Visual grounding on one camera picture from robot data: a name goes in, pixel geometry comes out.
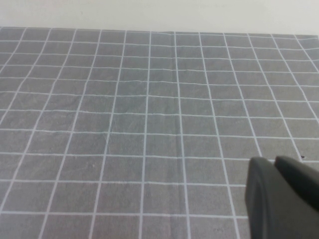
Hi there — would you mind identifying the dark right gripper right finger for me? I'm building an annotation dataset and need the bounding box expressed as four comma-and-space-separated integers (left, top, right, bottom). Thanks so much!
274, 155, 319, 213

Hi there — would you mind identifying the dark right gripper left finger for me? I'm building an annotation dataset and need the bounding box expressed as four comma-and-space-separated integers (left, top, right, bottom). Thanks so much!
245, 156, 319, 239

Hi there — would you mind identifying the grey white-grid tablecloth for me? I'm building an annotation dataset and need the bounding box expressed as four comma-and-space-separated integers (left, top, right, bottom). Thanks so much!
0, 26, 319, 239

